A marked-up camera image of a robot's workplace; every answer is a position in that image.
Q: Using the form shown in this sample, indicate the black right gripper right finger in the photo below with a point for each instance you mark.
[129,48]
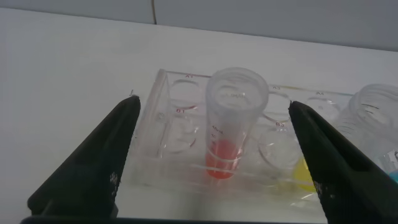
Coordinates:
[345,174]

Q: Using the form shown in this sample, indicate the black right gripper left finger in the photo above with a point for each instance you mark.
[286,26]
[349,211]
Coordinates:
[90,168]

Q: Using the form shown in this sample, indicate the blue pigment test tube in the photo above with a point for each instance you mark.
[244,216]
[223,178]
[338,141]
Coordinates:
[395,176]

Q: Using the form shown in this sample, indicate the red pigment test tube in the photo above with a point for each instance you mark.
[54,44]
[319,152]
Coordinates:
[231,124]

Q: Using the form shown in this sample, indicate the yellow pigment test tube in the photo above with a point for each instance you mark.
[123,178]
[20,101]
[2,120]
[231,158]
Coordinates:
[373,109]

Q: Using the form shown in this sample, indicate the clear acrylic test tube rack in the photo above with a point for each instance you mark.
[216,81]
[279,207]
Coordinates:
[180,124]

